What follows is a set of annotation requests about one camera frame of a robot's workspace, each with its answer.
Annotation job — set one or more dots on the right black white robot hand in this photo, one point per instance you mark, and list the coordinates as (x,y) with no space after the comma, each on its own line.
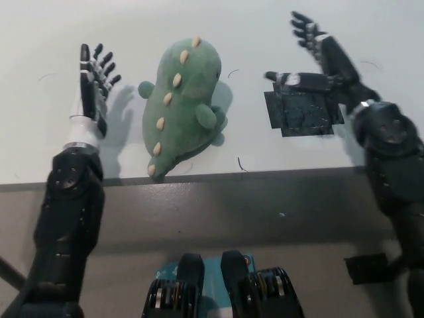
(338,63)

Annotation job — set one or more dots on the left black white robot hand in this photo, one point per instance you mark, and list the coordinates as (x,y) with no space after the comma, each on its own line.
(86,99)

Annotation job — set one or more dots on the green plush dinosaur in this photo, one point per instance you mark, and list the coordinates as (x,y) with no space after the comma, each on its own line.
(189,92)

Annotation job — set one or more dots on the black tape patch on table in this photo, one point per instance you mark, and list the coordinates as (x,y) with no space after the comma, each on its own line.
(304,112)

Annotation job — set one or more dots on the black floor tape patch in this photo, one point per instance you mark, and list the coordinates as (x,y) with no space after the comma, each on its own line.
(364,268)

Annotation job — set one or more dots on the black teal robot torso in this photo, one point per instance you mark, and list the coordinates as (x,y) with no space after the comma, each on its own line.
(232,288)

